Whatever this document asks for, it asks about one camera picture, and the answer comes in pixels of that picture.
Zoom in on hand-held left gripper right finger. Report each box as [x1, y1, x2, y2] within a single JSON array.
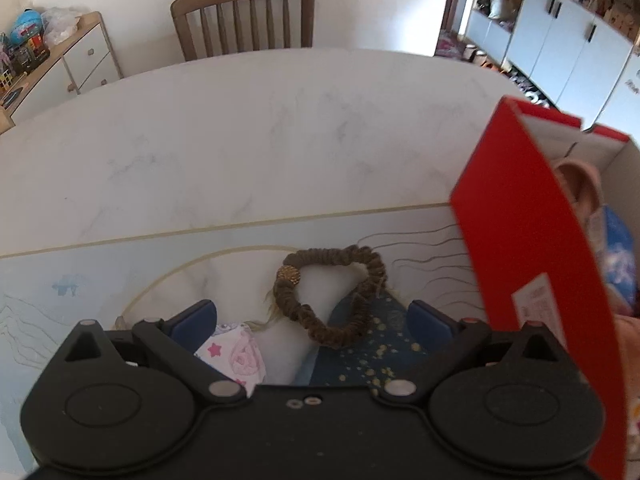
[[376, 299, 577, 402]]

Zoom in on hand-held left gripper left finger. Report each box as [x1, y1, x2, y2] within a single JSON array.
[[59, 299, 249, 402]]

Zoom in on brown hair scrunchie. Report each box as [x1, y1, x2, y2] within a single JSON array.
[[271, 244, 389, 350]]

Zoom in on red and white cardboard box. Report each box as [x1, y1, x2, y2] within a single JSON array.
[[449, 96, 640, 480]]

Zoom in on pink cloth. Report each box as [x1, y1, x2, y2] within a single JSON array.
[[552, 159, 640, 441]]

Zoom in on pink star printed packet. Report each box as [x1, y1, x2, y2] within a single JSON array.
[[194, 322, 267, 390]]

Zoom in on blue printed packet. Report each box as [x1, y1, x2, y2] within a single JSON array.
[[594, 204, 639, 317]]

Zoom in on row of shoes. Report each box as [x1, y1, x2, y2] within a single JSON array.
[[475, 49, 552, 108]]

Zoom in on patterned red rug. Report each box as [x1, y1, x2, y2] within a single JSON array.
[[434, 30, 473, 60]]

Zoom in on wood and white sideboard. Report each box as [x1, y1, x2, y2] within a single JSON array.
[[0, 10, 124, 133]]

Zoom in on low white shelf cabinet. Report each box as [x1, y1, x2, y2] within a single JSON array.
[[462, 7, 516, 67]]

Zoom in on white cabinet with stickers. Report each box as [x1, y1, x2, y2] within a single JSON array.
[[590, 52, 640, 143]]

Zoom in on tall white wardrobe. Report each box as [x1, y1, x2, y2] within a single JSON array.
[[504, 0, 636, 111]]

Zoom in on brown wooden slat-back chair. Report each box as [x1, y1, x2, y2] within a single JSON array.
[[170, 0, 317, 63]]

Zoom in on colourful toy buildings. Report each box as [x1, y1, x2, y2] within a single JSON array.
[[0, 35, 52, 93]]

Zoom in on clear plastic bag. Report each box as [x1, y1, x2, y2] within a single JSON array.
[[41, 6, 84, 47]]

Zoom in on beige bag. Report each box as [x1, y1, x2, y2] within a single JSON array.
[[486, 0, 517, 22]]

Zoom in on blue round toy tin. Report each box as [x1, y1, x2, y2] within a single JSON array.
[[9, 8, 45, 47]]

